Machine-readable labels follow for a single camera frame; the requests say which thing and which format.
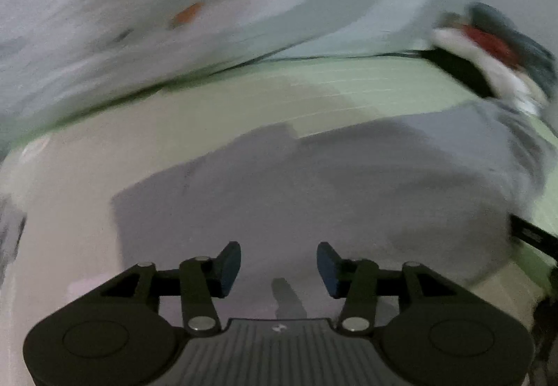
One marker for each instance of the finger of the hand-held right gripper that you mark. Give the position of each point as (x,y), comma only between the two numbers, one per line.
(532,233)

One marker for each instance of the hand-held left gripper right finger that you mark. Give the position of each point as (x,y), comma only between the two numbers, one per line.
(329,268)

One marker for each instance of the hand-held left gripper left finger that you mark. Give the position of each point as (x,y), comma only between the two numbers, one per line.
(229,268)

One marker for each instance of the grey garment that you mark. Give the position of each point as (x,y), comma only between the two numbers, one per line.
(348,176)

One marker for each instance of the white red dark clothes pile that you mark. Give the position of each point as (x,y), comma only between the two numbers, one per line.
(508,78)

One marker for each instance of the cream blanket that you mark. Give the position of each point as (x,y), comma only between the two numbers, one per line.
(87,176)

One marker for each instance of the grey-green folded towel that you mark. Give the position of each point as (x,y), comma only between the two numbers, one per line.
(518,41)

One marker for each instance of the red folded cloth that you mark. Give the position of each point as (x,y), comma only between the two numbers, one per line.
(490,44)

